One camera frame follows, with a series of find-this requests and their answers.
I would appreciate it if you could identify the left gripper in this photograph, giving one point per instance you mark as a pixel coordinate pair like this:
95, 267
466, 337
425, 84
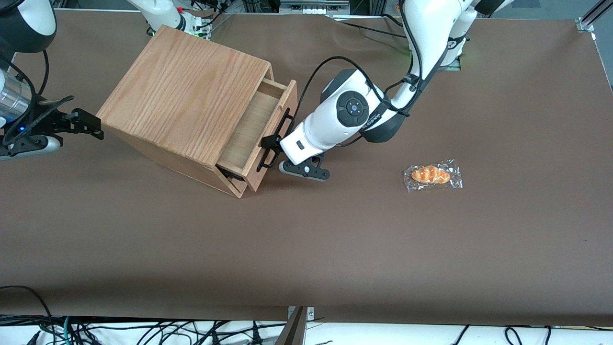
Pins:
271, 141

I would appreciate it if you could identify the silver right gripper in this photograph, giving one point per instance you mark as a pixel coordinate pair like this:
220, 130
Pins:
48, 122

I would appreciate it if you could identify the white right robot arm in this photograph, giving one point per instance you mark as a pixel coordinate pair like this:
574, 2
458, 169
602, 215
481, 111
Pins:
36, 21

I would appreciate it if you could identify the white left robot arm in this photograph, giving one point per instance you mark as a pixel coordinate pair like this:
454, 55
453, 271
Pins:
431, 28

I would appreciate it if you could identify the oak wooden drawer cabinet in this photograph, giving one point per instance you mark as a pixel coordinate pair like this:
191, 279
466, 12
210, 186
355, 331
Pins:
182, 96

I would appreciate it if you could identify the table cover sheet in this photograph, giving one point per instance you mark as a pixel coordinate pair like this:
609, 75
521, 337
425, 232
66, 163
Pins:
335, 239

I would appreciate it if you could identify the silver metal rack panel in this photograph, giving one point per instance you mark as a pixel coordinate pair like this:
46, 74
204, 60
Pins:
313, 6

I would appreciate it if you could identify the bread roll in clear wrapper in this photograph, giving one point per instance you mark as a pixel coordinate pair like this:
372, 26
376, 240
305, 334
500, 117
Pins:
431, 175

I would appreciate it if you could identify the aluminium profile bar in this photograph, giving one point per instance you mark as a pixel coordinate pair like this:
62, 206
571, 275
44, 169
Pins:
586, 24

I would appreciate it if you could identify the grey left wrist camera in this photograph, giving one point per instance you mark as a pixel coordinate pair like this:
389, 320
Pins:
306, 171

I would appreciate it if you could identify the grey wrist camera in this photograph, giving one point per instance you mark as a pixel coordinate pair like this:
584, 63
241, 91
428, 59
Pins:
33, 146
306, 171

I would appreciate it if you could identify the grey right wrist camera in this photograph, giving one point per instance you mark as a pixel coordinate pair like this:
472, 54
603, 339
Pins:
33, 146

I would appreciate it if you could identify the silver bracket plate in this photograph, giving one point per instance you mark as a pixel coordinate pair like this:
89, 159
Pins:
310, 314

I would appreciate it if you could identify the dark metal mount post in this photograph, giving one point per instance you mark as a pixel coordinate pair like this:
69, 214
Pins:
293, 333

